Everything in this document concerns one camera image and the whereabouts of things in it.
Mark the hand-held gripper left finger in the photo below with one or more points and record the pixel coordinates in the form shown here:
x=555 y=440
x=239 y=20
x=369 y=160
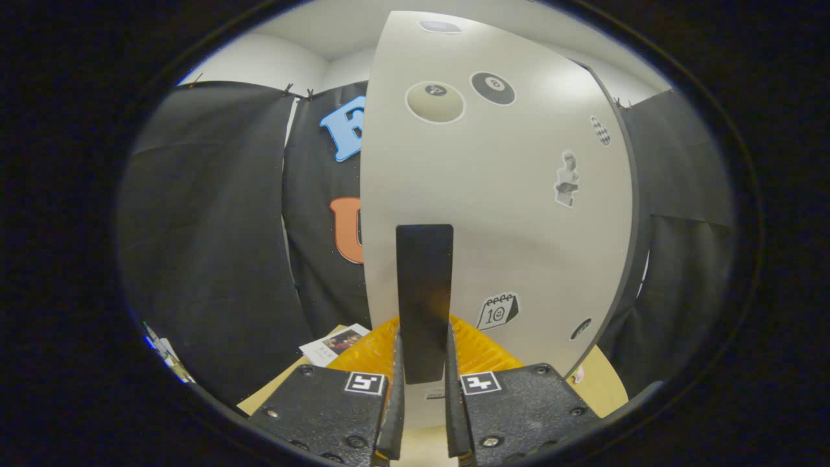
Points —
x=395 y=415

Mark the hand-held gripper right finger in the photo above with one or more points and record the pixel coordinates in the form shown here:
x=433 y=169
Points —
x=454 y=415

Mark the white shoe cabinet door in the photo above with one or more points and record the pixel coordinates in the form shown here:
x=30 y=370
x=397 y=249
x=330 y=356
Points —
x=506 y=214

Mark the white booklet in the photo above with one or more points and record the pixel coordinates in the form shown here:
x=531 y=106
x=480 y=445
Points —
x=337 y=344

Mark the pink plush toy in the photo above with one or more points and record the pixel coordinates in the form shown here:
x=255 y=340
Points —
x=578 y=375

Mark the blue and white board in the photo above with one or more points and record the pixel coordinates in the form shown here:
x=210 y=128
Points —
x=163 y=349

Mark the black backdrop cloth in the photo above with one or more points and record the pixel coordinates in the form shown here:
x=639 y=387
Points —
x=207 y=227

